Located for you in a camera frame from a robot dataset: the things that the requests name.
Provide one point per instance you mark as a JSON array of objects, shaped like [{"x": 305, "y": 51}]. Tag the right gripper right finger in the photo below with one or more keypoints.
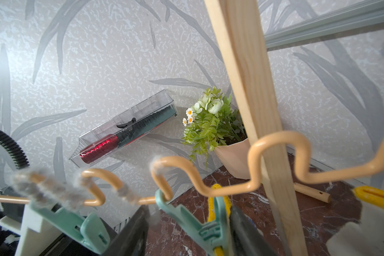
[{"x": 246, "y": 238}]

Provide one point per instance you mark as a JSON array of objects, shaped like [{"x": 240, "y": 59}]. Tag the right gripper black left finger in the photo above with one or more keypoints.
[{"x": 132, "y": 239}]

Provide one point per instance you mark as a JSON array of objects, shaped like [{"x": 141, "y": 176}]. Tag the white glove red spot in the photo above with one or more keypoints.
[{"x": 367, "y": 237}]

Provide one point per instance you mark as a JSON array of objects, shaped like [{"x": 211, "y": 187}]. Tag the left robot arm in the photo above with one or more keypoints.
[{"x": 14, "y": 150}]

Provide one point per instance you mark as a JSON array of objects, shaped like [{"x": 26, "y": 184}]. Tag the teal clothespin clip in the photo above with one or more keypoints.
[
  {"x": 213, "y": 236},
  {"x": 88, "y": 231}
]

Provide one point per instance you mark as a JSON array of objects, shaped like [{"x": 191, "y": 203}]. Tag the potted white flower plant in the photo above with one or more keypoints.
[{"x": 212, "y": 125}]

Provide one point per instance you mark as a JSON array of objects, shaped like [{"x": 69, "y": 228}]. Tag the wooden clothes rack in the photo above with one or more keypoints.
[{"x": 237, "y": 26}]

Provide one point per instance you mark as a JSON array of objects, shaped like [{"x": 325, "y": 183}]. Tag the clear plastic wall bin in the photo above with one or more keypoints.
[{"x": 151, "y": 105}]

